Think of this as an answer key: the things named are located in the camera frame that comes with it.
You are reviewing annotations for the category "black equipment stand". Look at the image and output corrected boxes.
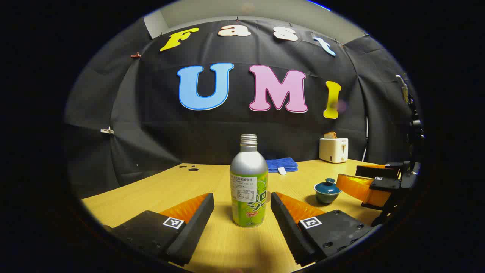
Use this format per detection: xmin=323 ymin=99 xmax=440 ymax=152
xmin=396 ymin=74 xmax=426 ymax=163

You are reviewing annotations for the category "white toaster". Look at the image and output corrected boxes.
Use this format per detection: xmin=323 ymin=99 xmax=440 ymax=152
xmin=319 ymin=138 xmax=349 ymax=164

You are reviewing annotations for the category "black backdrop cloth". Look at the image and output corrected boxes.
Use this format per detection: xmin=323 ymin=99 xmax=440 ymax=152
xmin=64 ymin=17 xmax=421 ymax=198

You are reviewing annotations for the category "teal white teacup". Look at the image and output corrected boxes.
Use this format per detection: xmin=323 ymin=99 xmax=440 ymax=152
xmin=314 ymin=190 xmax=341 ymax=205

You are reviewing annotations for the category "blue folded towel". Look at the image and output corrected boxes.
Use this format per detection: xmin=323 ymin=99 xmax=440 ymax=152
xmin=265 ymin=157 xmax=298 ymax=175

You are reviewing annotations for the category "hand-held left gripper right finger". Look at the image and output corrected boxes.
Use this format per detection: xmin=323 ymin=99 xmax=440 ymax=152
xmin=270 ymin=191 xmax=374 ymax=267

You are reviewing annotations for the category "silver green water bottle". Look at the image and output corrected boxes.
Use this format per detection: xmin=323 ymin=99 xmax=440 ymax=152
xmin=230 ymin=134 xmax=269 ymax=228

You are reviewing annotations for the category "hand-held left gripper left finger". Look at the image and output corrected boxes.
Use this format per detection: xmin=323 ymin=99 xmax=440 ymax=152
xmin=104 ymin=193 xmax=215 ymax=267

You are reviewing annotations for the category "teal teacup lid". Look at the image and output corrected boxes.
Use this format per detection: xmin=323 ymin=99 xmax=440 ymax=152
xmin=314 ymin=178 xmax=342 ymax=194

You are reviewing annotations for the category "white power cable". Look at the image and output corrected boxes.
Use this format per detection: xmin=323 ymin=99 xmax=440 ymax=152
xmin=362 ymin=116 xmax=369 ymax=162

